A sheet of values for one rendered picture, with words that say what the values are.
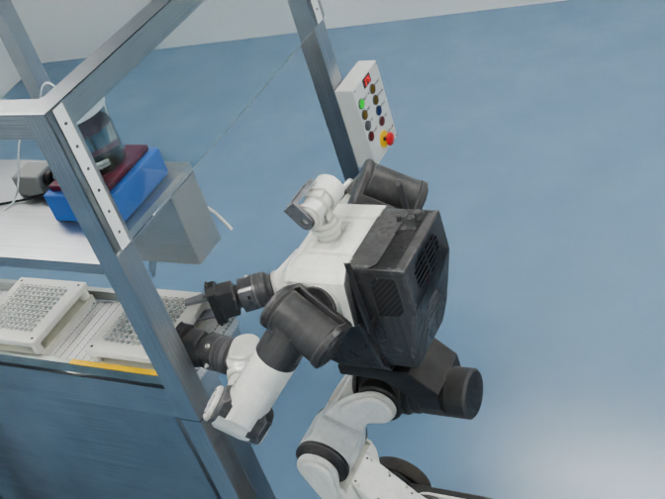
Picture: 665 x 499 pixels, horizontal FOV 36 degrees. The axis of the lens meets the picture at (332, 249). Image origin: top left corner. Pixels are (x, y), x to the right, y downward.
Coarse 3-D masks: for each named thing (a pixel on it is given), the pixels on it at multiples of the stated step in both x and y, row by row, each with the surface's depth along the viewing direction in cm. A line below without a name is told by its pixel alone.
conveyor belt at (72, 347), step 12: (96, 300) 289; (96, 312) 284; (108, 312) 283; (84, 324) 281; (96, 324) 280; (216, 324) 265; (228, 324) 265; (72, 336) 278; (84, 336) 277; (60, 348) 276; (72, 348) 274; (84, 348) 273; (204, 372) 256
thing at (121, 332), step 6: (168, 306) 264; (174, 306) 263; (180, 306) 262; (168, 312) 262; (174, 312) 261; (126, 318) 264; (120, 324) 263; (126, 324) 262; (120, 330) 261; (126, 330) 259; (132, 330) 259; (114, 336) 260; (120, 336) 259; (126, 336) 258; (132, 336) 257
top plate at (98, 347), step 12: (120, 312) 268; (192, 312) 259; (108, 324) 265; (192, 324) 258; (96, 336) 263; (96, 348) 259; (108, 348) 257; (120, 348) 256; (132, 348) 255; (132, 360) 253; (144, 360) 251
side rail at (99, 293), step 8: (0, 280) 305; (8, 280) 304; (16, 280) 302; (0, 288) 306; (8, 288) 305; (88, 288) 288; (96, 288) 287; (104, 288) 286; (96, 296) 288; (104, 296) 286; (112, 296) 284
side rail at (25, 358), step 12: (0, 360) 277; (12, 360) 275; (24, 360) 272; (36, 360) 269; (48, 360) 266; (60, 360) 265; (84, 372) 263; (96, 372) 260; (108, 372) 258; (120, 372) 255; (132, 372) 253
